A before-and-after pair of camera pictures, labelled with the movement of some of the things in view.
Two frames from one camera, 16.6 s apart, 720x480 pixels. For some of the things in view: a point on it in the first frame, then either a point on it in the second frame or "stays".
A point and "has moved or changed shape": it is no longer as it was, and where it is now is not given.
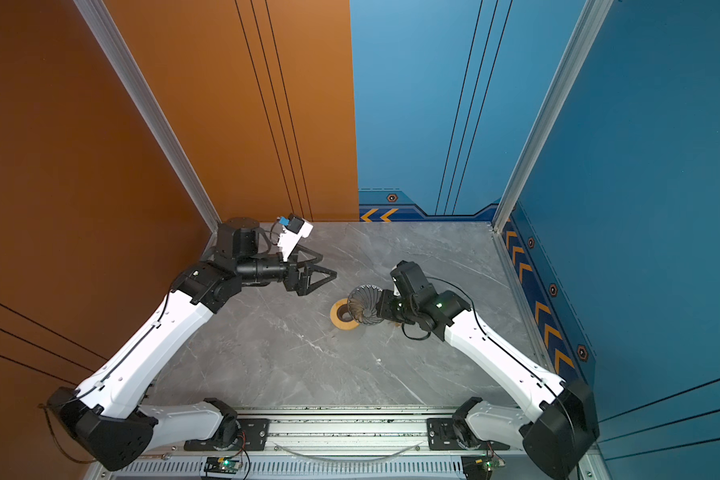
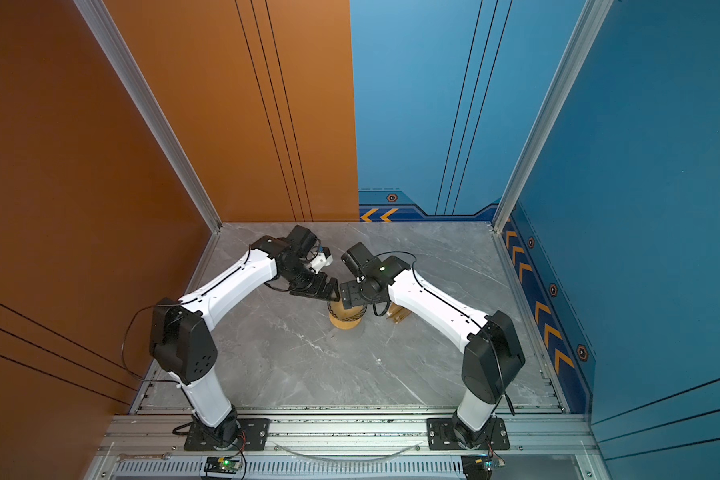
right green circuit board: x=477 y=467 stays
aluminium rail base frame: x=337 y=446 stays
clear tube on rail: x=351 y=460 stays
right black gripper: x=383 y=306 to x=349 y=291
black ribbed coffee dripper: x=362 y=303 has moved or changed shape
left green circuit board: x=222 y=465 stays
